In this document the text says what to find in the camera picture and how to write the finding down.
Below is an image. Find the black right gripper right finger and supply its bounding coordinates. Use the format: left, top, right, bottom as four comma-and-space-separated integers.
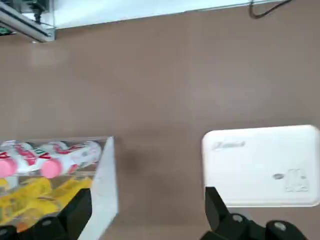
199, 186, 310, 240

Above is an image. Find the white tray with bear print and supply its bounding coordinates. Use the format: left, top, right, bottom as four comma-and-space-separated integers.
201, 124, 320, 208

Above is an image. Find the aluminium frame post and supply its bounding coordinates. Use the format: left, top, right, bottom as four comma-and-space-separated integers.
0, 3, 56, 43

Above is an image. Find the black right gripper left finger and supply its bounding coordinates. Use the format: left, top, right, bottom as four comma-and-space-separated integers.
0, 188, 93, 240

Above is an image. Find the white bottle with pink cap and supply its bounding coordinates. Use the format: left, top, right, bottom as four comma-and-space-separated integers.
0, 139, 103, 180

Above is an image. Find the yellow pear drink bottle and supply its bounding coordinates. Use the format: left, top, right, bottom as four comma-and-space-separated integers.
0, 176, 92, 231

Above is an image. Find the black cable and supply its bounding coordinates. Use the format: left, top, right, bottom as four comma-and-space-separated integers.
249, 0, 294, 19

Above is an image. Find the clear acrylic shelf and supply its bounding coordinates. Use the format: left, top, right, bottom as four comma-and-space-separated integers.
0, 136, 119, 240

